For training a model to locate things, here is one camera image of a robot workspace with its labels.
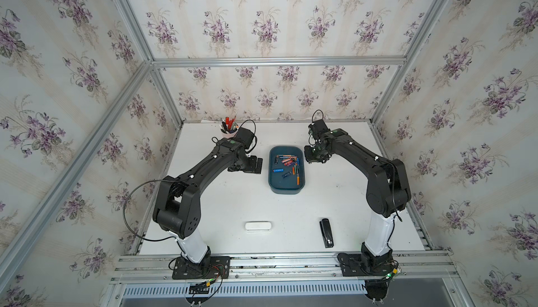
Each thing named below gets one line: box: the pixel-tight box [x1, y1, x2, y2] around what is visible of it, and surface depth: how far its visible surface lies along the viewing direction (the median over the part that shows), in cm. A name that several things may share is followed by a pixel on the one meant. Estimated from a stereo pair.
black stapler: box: [319, 217, 335, 249], surface depth 81 cm
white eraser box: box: [244, 220, 272, 233], surface depth 82 cm
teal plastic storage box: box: [267, 145, 305, 195], surface depth 100 cm
